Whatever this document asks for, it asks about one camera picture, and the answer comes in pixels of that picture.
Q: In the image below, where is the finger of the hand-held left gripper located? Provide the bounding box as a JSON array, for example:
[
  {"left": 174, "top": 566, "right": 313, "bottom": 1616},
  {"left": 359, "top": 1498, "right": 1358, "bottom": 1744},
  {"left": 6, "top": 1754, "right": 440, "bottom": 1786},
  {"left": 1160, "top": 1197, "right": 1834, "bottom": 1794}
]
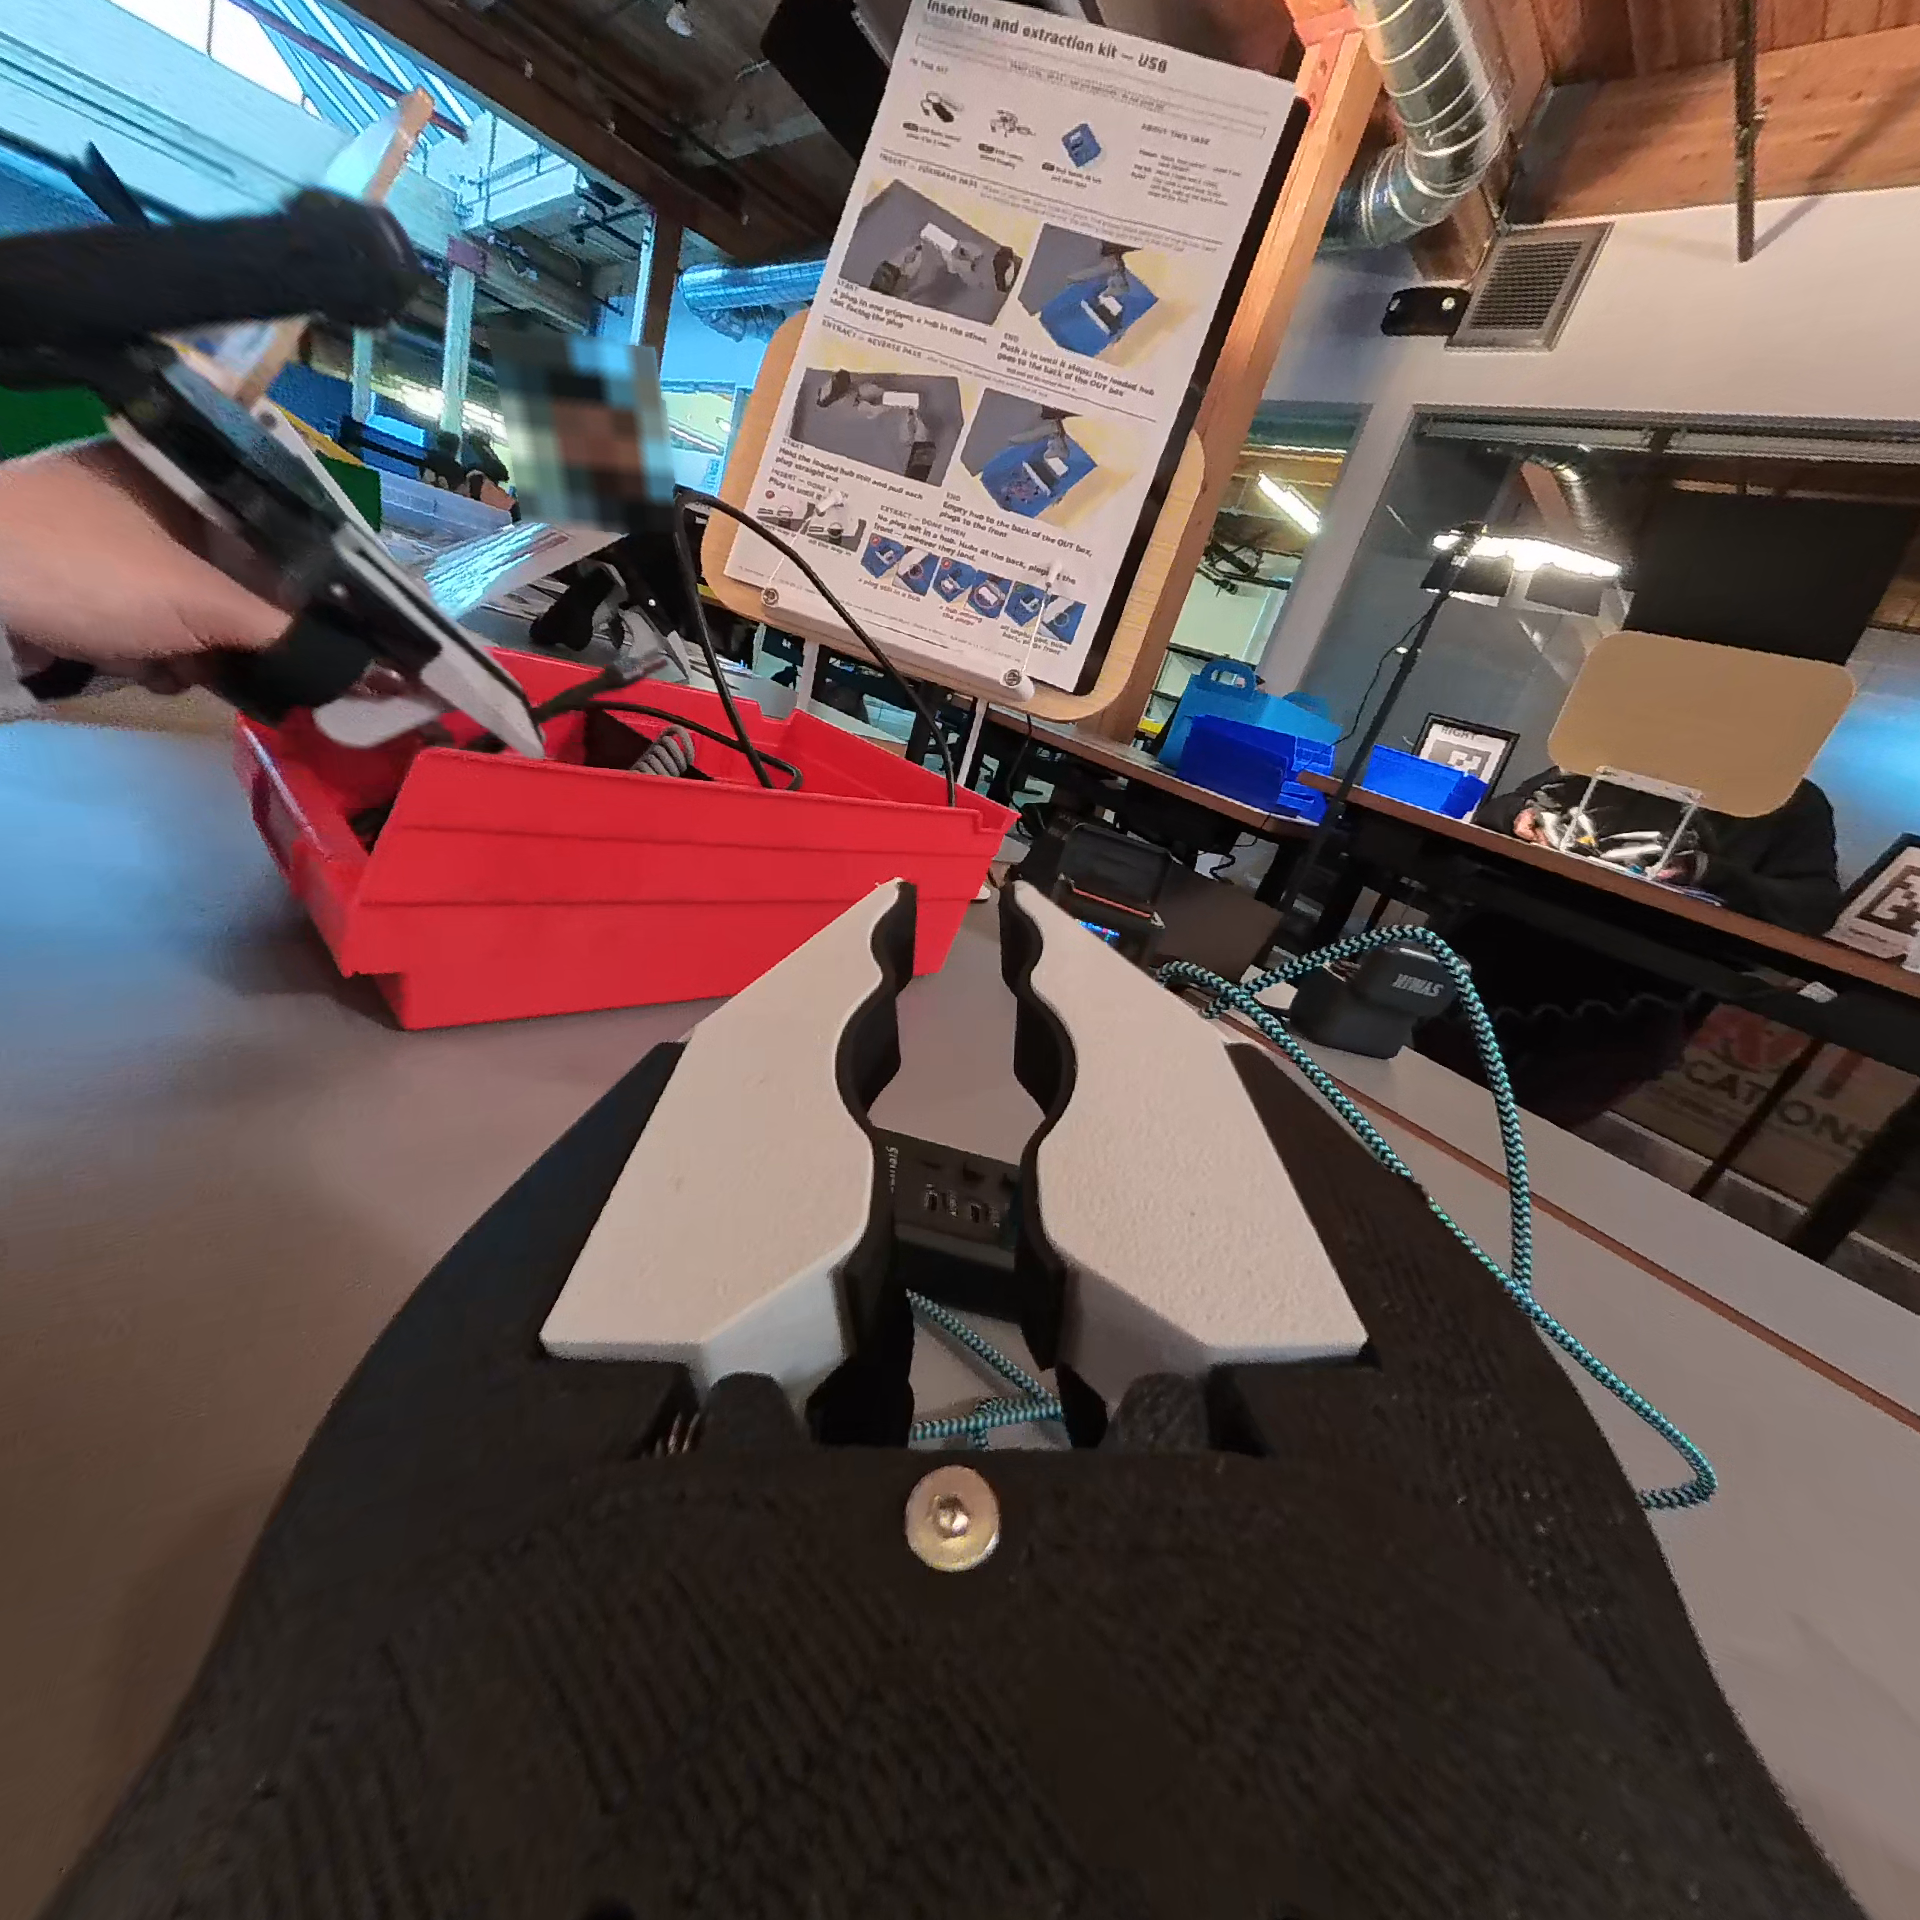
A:
[
  {"left": 311, "top": 681, "right": 452, "bottom": 750},
  {"left": 333, "top": 529, "right": 548, "bottom": 760}
]

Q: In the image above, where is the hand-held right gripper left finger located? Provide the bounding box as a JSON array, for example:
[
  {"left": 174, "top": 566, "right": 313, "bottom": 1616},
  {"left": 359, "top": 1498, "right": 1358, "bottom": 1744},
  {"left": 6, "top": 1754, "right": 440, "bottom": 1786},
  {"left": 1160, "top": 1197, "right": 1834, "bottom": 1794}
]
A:
[{"left": 540, "top": 878, "right": 921, "bottom": 1412}]

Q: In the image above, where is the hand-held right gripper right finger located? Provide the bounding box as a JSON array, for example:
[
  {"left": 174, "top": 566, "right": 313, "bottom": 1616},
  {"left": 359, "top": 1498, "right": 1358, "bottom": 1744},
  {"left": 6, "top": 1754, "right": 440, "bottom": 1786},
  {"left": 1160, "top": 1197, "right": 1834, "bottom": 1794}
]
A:
[{"left": 997, "top": 880, "right": 1368, "bottom": 1412}]

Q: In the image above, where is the black usb hub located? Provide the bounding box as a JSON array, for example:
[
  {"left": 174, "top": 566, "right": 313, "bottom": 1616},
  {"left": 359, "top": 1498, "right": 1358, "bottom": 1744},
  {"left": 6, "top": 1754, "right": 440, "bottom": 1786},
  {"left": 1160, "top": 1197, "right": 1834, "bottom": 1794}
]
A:
[{"left": 871, "top": 1124, "right": 1040, "bottom": 1326}]

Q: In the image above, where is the red plastic bin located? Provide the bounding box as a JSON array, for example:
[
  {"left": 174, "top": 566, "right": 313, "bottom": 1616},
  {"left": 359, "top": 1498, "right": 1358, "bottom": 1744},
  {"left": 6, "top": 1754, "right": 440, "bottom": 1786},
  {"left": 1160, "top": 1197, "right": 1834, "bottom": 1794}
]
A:
[{"left": 231, "top": 644, "right": 1021, "bottom": 1034}]

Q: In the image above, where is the teal braided usb cable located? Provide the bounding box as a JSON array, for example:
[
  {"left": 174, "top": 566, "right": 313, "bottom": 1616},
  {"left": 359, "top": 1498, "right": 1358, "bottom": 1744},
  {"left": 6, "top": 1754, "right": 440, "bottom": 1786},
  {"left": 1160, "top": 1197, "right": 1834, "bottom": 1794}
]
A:
[{"left": 903, "top": 929, "right": 1717, "bottom": 1514}]

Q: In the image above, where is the person's left hand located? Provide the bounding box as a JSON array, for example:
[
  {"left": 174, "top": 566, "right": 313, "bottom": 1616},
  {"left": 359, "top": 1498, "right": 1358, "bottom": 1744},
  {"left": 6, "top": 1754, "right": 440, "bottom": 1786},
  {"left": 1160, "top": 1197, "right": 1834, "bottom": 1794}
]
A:
[{"left": 0, "top": 441, "right": 301, "bottom": 699}]

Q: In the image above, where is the black power adapter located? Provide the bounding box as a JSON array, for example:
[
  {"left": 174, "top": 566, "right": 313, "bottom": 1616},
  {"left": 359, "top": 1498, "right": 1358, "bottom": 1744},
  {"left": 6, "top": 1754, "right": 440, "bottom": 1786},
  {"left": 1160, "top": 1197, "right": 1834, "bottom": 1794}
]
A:
[{"left": 1294, "top": 931, "right": 1478, "bottom": 1060}]

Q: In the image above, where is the black box device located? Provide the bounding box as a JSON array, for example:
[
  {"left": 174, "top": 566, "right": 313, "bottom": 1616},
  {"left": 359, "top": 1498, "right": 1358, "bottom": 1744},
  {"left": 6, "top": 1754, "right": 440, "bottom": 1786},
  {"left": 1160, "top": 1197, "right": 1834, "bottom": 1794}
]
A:
[{"left": 1020, "top": 816, "right": 1191, "bottom": 962}]

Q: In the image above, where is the wooden display board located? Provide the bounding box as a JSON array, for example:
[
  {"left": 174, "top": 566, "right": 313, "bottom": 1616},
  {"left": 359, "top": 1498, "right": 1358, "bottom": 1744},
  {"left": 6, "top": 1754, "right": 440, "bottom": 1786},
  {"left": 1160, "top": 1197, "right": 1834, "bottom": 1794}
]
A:
[{"left": 701, "top": 307, "right": 1209, "bottom": 731}]

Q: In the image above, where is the blue plastic bin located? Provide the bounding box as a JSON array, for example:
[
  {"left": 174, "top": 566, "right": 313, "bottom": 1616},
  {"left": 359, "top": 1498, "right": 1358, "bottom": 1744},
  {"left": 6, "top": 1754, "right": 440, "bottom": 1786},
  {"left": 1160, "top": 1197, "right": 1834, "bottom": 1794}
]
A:
[
  {"left": 1274, "top": 741, "right": 1452, "bottom": 825},
  {"left": 1160, "top": 660, "right": 1346, "bottom": 800}
]

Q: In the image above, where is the framed marker tag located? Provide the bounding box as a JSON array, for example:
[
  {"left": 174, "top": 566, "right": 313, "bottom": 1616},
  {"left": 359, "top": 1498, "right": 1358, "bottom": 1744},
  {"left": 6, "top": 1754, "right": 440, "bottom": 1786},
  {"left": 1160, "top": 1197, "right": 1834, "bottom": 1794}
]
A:
[
  {"left": 1826, "top": 832, "right": 1920, "bottom": 965},
  {"left": 1409, "top": 710, "right": 1519, "bottom": 800}
]

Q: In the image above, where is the printed instruction sheet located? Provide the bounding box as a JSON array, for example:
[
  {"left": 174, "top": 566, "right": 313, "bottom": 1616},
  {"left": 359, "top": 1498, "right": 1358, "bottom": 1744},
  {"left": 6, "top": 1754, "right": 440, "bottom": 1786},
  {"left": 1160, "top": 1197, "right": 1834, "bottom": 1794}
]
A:
[{"left": 725, "top": 0, "right": 1297, "bottom": 692}]

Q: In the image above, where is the studio light on stand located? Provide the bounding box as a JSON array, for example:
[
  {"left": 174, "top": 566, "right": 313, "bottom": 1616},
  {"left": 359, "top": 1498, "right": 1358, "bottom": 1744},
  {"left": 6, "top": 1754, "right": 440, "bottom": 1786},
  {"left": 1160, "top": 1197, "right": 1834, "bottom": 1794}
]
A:
[{"left": 1288, "top": 517, "right": 1629, "bottom": 933}]

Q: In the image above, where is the grey vent grille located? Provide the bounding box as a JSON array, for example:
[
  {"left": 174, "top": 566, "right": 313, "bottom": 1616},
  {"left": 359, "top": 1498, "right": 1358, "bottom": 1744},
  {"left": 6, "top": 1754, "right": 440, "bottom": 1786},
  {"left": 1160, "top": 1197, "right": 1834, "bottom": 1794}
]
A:
[{"left": 1447, "top": 222, "right": 1613, "bottom": 350}]

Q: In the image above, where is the black cable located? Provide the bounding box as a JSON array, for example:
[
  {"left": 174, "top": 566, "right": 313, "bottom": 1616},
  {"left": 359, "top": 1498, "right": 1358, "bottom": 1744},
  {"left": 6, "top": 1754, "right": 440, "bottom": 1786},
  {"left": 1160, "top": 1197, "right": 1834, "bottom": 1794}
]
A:
[
  {"left": 704, "top": 502, "right": 961, "bottom": 804},
  {"left": 666, "top": 486, "right": 804, "bottom": 793}
]

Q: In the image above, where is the wooden post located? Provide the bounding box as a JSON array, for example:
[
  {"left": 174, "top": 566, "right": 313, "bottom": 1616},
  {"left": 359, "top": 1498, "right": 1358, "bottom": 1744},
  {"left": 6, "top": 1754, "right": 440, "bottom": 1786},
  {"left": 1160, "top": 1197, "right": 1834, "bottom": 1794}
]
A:
[{"left": 1118, "top": 30, "right": 1385, "bottom": 741}]

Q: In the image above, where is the silver ventilation duct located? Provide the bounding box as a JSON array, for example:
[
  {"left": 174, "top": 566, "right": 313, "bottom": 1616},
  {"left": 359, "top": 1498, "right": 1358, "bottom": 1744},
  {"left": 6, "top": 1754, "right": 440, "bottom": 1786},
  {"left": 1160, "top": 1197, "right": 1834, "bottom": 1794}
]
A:
[{"left": 1318, "top": 0, "right": 1519, "bottom": 275}]

